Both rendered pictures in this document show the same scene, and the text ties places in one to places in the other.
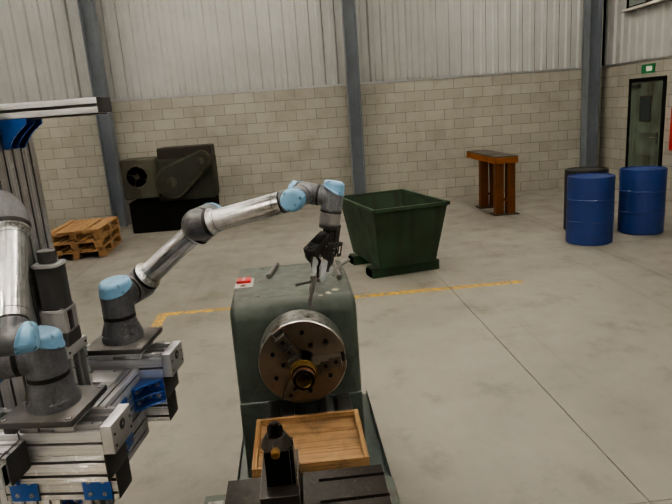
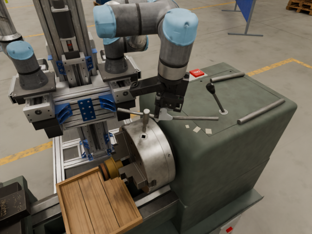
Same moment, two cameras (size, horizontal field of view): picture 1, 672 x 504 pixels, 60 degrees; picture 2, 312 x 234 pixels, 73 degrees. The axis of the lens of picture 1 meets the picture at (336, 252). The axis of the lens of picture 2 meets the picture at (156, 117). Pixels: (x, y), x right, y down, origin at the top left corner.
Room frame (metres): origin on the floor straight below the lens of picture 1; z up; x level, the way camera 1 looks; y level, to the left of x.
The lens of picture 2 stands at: (1.76, -0.42, 1.83)
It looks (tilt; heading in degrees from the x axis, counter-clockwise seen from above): 41 degrees down; 64
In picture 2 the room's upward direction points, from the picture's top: straight up
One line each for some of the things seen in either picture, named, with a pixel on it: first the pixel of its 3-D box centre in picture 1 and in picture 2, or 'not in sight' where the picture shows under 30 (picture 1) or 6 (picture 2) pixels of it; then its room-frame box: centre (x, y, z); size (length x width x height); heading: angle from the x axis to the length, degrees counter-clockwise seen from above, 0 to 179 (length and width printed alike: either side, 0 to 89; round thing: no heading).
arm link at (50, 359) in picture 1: (40, 350); (22, 55); (1.58, 0.87, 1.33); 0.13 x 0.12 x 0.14; 107
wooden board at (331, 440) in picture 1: (309, 442); (96, 202); (1.72, 0.13, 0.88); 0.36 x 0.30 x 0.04; 94
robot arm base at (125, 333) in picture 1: (121, 325); (115, 61); (2.07, 0.83, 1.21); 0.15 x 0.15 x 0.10
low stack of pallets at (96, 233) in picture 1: (85, 237); (311, 1); (9.28, 4.03, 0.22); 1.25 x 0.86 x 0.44; 7
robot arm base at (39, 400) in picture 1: (50, 387); (31, 75); (1.58, 0.86, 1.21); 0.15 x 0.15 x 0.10
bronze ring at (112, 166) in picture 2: (303, 374); (111, 168); (1.82, 0.14, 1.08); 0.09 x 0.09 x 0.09; 4
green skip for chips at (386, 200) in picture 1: (391, 232); not in sight; (7.04, -0.70, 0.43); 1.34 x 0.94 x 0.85; 16
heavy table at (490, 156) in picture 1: (490, 180); not in sight; (10.53, -2.90, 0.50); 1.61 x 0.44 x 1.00; 4
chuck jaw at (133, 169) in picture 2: (328, 361); (136, 176); (1.90, 0.05, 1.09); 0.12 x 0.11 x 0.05; 94
